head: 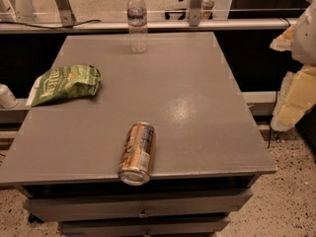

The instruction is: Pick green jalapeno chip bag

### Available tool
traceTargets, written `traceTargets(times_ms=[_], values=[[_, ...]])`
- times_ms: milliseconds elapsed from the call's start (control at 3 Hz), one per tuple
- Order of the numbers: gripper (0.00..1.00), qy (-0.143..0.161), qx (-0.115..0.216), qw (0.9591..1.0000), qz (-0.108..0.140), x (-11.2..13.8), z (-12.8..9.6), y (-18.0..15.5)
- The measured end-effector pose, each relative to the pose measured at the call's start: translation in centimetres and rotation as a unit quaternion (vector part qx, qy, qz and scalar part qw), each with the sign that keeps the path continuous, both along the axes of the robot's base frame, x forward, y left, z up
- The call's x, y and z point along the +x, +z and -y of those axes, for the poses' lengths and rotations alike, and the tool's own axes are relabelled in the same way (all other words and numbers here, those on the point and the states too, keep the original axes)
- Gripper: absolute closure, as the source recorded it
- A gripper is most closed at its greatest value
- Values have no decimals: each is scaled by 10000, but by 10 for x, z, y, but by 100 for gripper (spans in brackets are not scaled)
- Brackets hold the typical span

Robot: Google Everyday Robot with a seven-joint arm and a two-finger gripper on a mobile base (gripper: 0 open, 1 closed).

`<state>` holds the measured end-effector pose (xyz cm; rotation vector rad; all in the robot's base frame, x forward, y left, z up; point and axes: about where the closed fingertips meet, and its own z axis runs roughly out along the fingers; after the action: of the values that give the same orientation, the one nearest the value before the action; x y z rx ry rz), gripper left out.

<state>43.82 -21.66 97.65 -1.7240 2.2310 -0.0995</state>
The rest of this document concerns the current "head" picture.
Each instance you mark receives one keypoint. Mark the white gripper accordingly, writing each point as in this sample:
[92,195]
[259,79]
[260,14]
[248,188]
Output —
[305,39]

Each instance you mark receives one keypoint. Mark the green jalapeno chip bag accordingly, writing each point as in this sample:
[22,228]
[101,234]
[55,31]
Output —
[65,82]

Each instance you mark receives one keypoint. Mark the grey drawer cabinet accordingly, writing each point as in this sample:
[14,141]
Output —
[208,150]

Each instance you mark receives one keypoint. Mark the clear plastic water bottle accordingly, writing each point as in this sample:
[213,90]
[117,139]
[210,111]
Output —
[137,25]

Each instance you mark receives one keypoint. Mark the gold drink can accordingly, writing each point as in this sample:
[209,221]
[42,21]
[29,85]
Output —
[137,156]

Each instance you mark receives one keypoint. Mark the white cylinder at left edge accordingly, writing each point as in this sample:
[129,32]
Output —
[7,98]

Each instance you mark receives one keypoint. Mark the metal frame rail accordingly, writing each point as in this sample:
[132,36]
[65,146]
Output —
[96,26]

